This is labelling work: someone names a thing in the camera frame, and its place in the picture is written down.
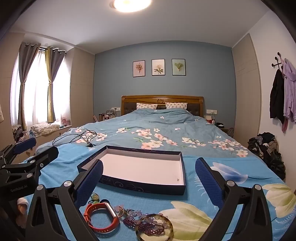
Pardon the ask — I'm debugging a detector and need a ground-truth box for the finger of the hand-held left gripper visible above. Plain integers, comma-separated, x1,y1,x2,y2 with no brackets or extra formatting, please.
4,146,59,177
0,137,37,163

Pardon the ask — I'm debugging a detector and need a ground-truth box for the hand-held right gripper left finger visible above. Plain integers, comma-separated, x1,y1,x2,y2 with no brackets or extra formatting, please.
25,159,104,241

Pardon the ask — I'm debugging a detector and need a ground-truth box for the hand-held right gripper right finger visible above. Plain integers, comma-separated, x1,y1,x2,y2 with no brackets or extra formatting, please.
195,157,274,241

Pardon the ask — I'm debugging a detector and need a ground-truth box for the orange smartwatch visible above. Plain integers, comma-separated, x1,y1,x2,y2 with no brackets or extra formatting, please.
84,202,120,233

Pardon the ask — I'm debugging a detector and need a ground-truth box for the navy box tray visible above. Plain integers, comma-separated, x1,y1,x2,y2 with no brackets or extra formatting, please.
77,146,186,196

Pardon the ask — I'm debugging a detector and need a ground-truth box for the amber bangle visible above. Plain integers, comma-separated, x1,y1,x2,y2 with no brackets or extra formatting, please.
136,214,174,241

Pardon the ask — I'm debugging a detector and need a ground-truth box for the purple bead bracelet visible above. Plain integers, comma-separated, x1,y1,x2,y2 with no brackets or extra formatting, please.
122,217,166,235

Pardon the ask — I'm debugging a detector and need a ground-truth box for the person's left hand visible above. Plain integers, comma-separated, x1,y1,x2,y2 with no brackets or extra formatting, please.
16,197,31,229

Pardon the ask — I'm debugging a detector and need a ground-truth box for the patterned cloth pile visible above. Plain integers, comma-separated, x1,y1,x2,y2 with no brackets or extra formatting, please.
11,125,30,142

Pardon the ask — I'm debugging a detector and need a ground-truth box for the blue flower print blanket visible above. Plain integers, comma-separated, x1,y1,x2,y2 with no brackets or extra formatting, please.
17,144,296,241

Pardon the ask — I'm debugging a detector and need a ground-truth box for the light laundry pile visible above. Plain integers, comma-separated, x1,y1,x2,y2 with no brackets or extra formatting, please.
30,123,60,135

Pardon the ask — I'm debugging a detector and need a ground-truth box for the white sheer curtain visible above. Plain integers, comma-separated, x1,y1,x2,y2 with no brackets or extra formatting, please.
10,50,71,127

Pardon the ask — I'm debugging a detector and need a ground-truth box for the grey and yellow curtain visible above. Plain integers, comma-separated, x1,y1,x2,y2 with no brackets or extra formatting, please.
45,46,66,123

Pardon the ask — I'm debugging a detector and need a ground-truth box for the pile of dark clothes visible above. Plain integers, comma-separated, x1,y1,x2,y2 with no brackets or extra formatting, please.
247,132,286,180

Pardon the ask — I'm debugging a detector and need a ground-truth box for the beige built-in wardrobe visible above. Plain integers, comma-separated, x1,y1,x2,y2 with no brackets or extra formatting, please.
69,47,96,128
232,34,262,140

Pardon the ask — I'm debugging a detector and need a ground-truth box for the blue floral duvet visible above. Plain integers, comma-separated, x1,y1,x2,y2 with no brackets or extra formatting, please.
36,108,257,161

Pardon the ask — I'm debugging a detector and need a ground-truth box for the dotted pillow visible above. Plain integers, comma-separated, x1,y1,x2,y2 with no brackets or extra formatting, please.
136,103,158,110
165,102,188,110

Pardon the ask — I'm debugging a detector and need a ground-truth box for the wooden headboard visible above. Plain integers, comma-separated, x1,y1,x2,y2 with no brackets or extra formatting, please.
121,95,205,117

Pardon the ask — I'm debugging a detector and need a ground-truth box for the black jacket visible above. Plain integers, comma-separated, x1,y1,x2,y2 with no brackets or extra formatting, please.
270,69,285,124

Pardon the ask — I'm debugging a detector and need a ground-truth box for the framed green leaf picture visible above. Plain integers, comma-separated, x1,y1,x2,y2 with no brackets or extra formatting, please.
172,59,186,76

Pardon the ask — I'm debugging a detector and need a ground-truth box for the purple jacket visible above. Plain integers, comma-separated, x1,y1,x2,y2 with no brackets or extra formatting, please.
281,59,296,132

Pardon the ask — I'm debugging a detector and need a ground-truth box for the framed pink flower picture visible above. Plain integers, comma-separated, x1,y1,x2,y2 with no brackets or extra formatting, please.
133,60,146,77

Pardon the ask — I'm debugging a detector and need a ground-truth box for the framed white flower picture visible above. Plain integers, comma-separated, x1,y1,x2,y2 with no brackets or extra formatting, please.
152,59,166,76

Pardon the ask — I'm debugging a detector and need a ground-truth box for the black coat rack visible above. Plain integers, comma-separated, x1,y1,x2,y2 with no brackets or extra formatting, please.
272,52,284,70

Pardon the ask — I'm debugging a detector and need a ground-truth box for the round ceiling lamp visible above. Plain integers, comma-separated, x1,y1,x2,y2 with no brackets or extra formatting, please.
113,0,153,13

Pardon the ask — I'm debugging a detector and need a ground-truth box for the black cable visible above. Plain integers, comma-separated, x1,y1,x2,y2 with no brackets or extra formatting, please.
53,130,97,148

